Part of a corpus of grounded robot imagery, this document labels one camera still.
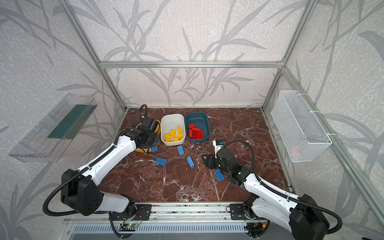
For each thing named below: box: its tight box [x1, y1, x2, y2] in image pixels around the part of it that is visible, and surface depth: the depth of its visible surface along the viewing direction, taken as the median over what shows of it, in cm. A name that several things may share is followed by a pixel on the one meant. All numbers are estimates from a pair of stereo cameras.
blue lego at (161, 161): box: [155, 157, 168, 166], surface depth 92 cm
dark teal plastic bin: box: [184, 111, 211, 144], surface depth 110 cm
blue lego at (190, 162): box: [187, 156, 195, 169], surface depth 91 cm
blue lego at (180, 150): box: [177, 145, 185, 156], surface depth 98 cm
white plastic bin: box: [161, 113, 186, 147], surface depth 107 cm
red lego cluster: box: [188, 123, 205, 139], surface depth 104 cm
